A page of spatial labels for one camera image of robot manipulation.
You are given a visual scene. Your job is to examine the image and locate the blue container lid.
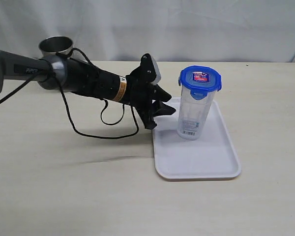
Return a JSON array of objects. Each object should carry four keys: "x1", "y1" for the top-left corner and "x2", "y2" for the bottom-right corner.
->
[{"x1": 178, "y1": 65, "x2": 222, "y2": 100}]

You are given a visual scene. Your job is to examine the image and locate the white plastic tray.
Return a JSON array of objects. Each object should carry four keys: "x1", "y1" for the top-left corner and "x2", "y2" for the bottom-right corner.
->
[{"x1": 152, "y1": 101, "x2": 242, "y2": 181}]

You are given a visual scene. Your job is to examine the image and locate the black cable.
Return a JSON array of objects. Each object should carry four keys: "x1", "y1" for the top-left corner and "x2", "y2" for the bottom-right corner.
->
[{"x1": 0, "y1": 48, "x2": 140, "y2": 139}]

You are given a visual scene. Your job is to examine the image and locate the stainless steel cup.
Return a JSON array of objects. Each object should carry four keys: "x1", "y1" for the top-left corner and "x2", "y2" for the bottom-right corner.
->
[{"x1": 38, "y1": 36, "x2": 73, "y2": 57}]

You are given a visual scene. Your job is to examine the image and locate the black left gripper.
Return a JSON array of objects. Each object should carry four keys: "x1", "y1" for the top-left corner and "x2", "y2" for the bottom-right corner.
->
[{"x1": 126, "y1": 67, "x2": 176, "y2": 130}]

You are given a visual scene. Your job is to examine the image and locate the clear plastic container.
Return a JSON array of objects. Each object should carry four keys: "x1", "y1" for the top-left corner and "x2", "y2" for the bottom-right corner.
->
[{"x1": 177, "y1": 86, "x2": 216, "y2": 140}]

